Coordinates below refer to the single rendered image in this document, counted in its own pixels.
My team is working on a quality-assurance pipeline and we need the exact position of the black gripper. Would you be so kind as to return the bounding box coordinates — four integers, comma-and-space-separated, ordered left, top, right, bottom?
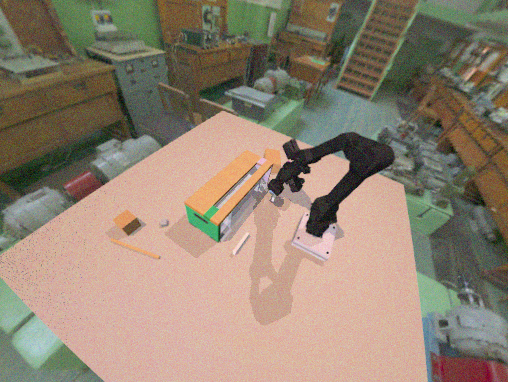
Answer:
267, 161, 297, 196

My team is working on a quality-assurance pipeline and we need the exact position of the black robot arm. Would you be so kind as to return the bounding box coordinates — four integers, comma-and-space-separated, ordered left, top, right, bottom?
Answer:
283, 131, 395, 238

